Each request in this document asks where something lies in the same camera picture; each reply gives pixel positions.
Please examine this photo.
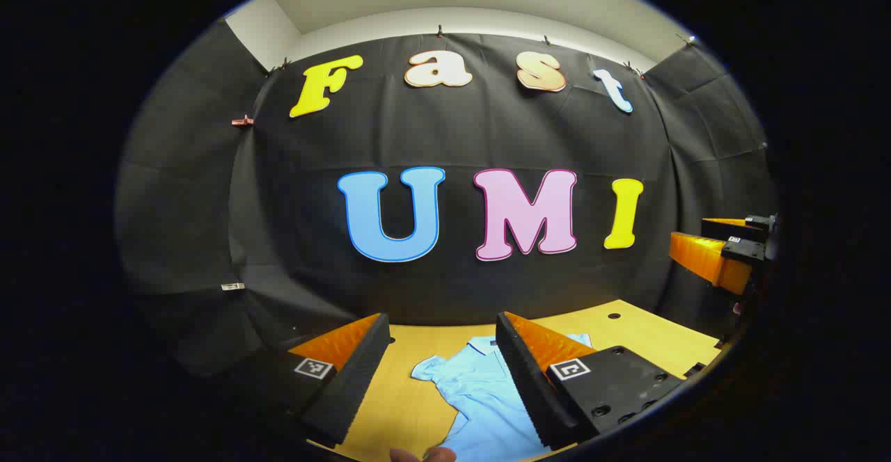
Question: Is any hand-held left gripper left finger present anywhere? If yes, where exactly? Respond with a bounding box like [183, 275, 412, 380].
[230, 312, 393, 449]

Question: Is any black backdrop cloth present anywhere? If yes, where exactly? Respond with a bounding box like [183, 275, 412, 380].
[115, 20, 779, 379]

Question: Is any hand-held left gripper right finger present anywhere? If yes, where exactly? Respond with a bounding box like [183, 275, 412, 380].
[496, 311, 686, 451]

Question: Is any light blue T-shirt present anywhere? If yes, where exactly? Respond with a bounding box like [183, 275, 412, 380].
[411, 333, 593, 462]

